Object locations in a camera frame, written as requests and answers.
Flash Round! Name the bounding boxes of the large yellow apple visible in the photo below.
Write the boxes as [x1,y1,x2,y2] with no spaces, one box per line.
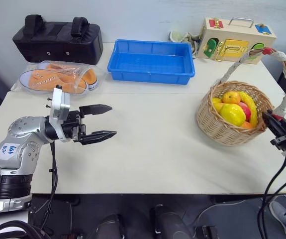
[219,103,247,126]

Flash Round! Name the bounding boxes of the orange sneakers in plastic bag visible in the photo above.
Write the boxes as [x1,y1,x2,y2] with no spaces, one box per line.
[15,60,107,96]

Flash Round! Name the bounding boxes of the yellow banana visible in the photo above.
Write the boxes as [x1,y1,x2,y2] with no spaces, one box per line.
[237,91,259,128]

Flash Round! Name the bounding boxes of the orange canvas sneaker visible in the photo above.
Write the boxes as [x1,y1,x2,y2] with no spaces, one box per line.
[40,62,99,91]
[19,69,88,94]

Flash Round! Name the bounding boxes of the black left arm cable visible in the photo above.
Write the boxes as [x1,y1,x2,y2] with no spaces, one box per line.
[38,139,59,231]

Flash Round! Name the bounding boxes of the white floor cable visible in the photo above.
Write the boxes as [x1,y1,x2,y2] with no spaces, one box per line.
[194,200,236,227]

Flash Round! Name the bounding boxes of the beige crumpled cloth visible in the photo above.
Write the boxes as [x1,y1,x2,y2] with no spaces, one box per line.
[168,29,202,59]

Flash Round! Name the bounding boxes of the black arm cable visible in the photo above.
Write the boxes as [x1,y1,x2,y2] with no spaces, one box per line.
[256,159,286,239]
[38,139,59,231]

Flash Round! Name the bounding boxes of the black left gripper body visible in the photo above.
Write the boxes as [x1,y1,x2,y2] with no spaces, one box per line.
[61,109,87,144]

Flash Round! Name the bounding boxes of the wicker basket with handle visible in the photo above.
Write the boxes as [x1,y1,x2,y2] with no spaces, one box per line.
[196,47,286,146]

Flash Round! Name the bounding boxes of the wooden lock activity box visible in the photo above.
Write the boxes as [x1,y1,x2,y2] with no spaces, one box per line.
[196,17,277,65]

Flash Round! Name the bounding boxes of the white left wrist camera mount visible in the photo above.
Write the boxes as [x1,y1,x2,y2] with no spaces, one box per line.
[47,84,72,143]

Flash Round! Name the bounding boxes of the small yellow fruit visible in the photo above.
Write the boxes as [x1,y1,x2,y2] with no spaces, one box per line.
[211,97,225,113]

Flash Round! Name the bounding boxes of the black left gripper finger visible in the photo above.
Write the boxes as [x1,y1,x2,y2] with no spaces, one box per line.
[80,130,118,146]
[79,104,113,118]

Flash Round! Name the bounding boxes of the round orange fruit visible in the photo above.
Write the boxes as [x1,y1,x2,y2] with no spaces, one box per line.
[222,91,242,105]

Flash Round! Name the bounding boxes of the blue plastic bin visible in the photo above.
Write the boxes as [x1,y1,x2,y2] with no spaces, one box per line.
[107,39,196,86]

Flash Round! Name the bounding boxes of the red and yellow apple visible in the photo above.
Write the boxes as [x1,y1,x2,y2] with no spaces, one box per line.
[238,101,252,121]

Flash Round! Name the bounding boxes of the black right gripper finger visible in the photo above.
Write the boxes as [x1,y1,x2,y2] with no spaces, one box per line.
[262,112,283,137]
[267,109,286,133]

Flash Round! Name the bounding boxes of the black padded bag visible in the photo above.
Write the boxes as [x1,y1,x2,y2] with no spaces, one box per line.
[11,14,104,66]

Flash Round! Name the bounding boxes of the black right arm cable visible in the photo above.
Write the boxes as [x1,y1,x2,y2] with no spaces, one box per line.
[256,159,286,239]

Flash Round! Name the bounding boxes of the dark rounded shape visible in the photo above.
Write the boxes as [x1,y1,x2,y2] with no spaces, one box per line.
[149,204,196,239]
[86,213,126,239]

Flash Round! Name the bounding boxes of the grey sneaker on floor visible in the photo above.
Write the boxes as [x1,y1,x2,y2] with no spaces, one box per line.
[269,199,286,238]

